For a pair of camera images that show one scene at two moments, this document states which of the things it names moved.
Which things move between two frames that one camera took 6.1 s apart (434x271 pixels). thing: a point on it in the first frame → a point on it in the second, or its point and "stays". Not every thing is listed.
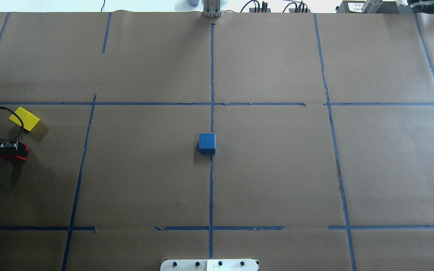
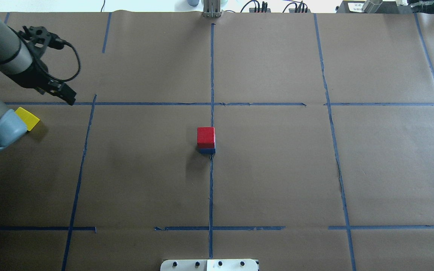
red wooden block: (4, 157) → (206, 137)
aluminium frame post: (211, 8) stays
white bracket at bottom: (210, 265) stays
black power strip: (252, 10) stays
